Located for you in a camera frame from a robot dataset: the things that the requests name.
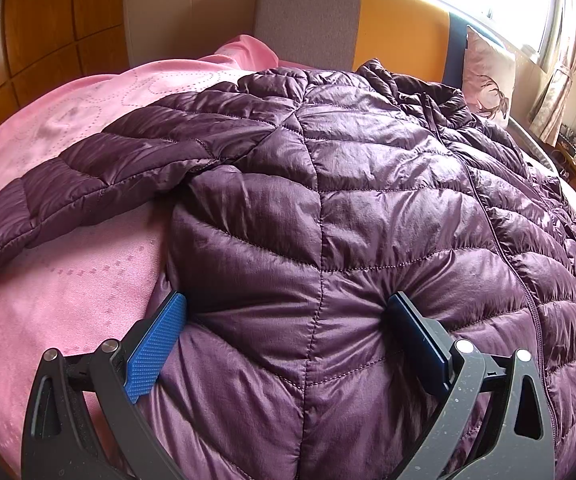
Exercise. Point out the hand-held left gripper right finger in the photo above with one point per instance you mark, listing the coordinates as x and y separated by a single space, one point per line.
420 345

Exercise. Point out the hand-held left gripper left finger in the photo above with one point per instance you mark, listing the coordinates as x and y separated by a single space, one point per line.
155 345

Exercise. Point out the purple quilted down jacket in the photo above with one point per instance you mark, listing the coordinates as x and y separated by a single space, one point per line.
318 210

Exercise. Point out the pink bed blanket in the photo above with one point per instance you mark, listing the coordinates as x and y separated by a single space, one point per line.
67 110

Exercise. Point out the pink deer print pillow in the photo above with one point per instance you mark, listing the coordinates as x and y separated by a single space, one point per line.
488 75

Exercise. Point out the pink patterned curtain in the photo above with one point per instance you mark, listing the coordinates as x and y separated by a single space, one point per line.
563 100

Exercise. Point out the grey yellow blue headboard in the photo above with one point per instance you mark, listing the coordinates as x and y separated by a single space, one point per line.
393 25

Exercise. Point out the wooden wardrobe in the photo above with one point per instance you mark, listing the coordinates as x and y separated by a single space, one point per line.
42 20

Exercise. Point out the grey metal bed rail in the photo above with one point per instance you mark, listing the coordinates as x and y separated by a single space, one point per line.
533 142

